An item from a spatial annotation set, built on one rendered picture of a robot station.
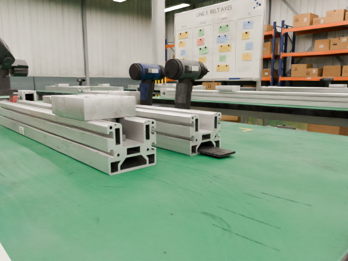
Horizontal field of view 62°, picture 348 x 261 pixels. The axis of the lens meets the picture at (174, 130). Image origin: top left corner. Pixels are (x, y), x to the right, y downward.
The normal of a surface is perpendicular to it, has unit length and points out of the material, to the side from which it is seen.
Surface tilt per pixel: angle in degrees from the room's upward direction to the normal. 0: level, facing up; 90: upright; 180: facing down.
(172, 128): 90
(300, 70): 91
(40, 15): 90
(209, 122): 90
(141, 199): 0
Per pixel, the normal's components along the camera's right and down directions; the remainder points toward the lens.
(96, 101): 0.67, 0.12
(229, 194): 0.00, -0.99
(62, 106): -0.74, 0.11
